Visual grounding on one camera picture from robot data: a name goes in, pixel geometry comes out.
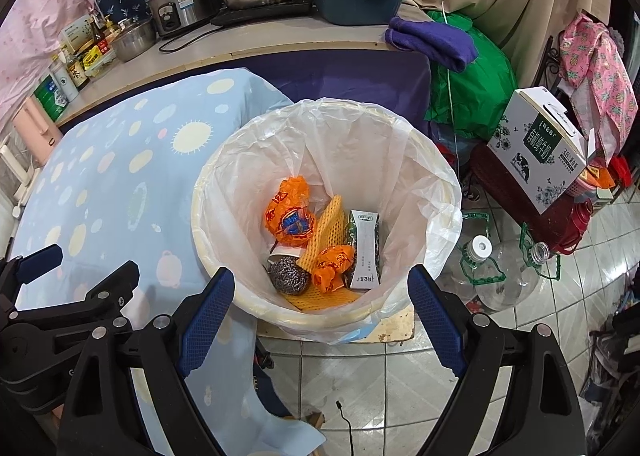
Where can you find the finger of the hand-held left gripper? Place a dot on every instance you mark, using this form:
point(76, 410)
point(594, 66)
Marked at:
point(42, 257)
point(112, 283)

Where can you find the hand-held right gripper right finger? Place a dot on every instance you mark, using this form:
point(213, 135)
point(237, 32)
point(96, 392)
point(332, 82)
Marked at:
point(437, 321)

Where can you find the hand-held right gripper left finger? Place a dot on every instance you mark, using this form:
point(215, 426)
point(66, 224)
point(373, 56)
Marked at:
point(205, 321)

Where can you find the cream trash bin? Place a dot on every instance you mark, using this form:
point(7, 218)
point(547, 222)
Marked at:
point(225, 286)

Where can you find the steel wool scourer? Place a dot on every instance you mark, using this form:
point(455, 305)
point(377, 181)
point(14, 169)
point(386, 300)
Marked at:
point(289, 276)

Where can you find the dark green milk carton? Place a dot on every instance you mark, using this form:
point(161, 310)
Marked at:
point(362, 251)

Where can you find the orange plastic wrapper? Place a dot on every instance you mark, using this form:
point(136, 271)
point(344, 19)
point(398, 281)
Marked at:
point(292, 211)
point(332, 266)

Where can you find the white power plug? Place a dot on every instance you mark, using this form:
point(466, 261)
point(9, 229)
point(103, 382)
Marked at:
point(17, 211)

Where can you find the clear jug with white cap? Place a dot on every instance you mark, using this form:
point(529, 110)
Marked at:
point(470, 266)

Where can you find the large clear plastic jug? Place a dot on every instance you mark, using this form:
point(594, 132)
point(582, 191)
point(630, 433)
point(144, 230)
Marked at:
point(510, 281)

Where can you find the white glass electric kettle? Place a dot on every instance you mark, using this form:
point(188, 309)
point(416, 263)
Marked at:
point(17, 166)

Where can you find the blue planet print tablecloth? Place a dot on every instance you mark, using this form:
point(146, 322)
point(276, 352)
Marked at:
point(100, 176)

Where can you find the pink electric kettle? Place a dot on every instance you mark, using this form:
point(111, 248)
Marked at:
point(35, 128)

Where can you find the dark red plastic stool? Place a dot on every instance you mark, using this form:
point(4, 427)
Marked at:
point(500, 196)

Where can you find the green and white tin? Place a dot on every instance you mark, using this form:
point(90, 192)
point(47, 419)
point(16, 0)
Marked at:
point(50, 98)

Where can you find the white tea canister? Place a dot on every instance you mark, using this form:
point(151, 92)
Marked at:
point(65, 81)

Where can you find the pile of dark bags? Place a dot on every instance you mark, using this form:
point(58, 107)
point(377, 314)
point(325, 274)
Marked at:
point(615, 366)

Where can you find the soy sauce bottle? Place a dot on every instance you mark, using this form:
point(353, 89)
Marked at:
point(76, 71)

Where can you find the white milk gift box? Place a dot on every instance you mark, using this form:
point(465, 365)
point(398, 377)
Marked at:
point(535, 151)

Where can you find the pink plastic basket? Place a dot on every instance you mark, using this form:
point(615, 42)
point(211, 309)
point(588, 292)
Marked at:
point(590, 186)

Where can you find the yellow seasoning packet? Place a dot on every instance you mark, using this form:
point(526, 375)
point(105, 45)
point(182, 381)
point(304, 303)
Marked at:
point(95, 60)

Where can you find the dark bottle with red label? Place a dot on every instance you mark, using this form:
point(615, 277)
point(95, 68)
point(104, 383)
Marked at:
point(98, 36)

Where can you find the white tea box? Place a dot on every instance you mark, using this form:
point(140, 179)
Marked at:
point(75, 31)

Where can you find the green plastic bag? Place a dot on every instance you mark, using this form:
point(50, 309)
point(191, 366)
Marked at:
point(475, 91)

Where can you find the small steel pot glass lid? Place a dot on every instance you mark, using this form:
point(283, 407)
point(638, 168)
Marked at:
point(132, 41)

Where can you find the yellow pump soap bottle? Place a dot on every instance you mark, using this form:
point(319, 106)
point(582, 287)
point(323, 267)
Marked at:
point(110, 26)

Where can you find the dark purple sheet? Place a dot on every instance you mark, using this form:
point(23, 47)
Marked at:
point(350, 78)

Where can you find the purple towel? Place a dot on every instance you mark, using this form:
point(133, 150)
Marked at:
point(435, 41)

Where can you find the black metal rack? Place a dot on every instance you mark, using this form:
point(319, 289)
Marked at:
point(552, 61)

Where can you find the steel rice cooker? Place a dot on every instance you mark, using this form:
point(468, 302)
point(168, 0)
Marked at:
point(180, 1)

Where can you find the pink floral cloth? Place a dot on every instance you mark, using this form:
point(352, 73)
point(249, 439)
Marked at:
point(605, 71)

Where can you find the black induction cooker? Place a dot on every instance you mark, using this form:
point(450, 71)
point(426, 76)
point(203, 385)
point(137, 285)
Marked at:
point(260, 15)

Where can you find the large teal plastic basin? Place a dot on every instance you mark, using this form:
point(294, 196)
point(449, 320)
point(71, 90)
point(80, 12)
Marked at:
point(357, 8)

